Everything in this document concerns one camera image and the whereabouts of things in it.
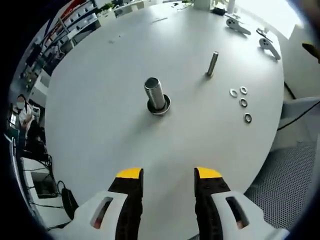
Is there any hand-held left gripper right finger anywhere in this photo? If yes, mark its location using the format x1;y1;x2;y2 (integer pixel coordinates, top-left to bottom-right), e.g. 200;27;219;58
194;166;276;240

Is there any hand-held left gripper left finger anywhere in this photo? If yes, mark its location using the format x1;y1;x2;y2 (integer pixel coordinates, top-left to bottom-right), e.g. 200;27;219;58
74;166;145;240

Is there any thin threaded metal stud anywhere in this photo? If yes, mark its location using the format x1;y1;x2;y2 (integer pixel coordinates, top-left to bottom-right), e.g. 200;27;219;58
205;51;220;78

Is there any large metal washer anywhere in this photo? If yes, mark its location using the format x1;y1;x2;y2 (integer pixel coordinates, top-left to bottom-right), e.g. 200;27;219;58
146;94;172;116

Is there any thick threaded metal stud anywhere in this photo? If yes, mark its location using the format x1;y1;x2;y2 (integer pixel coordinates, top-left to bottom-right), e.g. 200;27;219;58
144;77;167;113

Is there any white handheld controller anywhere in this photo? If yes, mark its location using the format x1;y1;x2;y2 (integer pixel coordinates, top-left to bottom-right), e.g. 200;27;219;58
259;37;282;61
226;17;252;36

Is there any black pen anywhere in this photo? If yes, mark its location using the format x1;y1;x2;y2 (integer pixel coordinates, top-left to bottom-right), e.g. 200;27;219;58
256;28;274;43

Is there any black computer mouse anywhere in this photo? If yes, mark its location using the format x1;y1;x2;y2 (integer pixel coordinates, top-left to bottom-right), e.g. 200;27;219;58
61;187;77;221

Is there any white perforated office chair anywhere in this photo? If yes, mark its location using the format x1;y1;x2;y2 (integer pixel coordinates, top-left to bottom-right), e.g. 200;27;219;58
243;96;320;230

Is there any white computer desk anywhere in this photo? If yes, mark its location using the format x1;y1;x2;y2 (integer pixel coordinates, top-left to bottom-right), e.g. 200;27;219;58
21;156;73;226

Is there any shelf with white boxes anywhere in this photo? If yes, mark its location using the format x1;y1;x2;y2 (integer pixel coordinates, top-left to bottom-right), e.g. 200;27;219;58
46;6;102;48

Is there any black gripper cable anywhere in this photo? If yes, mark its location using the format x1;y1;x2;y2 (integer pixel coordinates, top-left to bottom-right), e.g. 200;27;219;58
276;81;320;131

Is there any black mouse cable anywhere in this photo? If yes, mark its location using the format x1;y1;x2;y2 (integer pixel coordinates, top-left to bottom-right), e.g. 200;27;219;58
56;179;67;199

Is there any bundle of black cables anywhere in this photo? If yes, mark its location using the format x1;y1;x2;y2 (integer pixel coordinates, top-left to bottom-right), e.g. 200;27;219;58
22;147;55;174

